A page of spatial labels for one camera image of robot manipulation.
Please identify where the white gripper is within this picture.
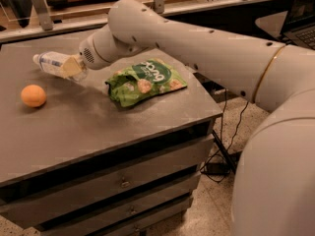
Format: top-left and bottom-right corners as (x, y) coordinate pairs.
(60, 35), (108, 79)

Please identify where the clear plastic water bottle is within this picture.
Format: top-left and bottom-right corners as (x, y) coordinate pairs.
(32, 51), (88, 82)

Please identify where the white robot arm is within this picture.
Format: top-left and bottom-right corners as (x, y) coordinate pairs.
(79, 0), (315, 236)

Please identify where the orange fruit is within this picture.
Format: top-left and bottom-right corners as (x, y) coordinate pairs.
(21, 85), (46, 107)

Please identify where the green snack bag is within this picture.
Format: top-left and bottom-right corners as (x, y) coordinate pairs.
(105, 58), (187, 107)

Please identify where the grey drawer cabinet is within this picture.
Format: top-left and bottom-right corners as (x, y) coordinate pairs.
(0, 32), (221, 236)

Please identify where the black power adapter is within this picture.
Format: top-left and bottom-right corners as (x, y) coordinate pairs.
(205, 163), (230, 175)

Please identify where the black laptop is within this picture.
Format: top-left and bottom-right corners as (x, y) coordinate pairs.
(281, 0), (315, 49)

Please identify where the metal railing frame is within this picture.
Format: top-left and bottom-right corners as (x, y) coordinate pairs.
(0, 0), (280, 44)

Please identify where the black cable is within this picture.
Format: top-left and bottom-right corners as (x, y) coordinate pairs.
(200, 88), (250, 184)

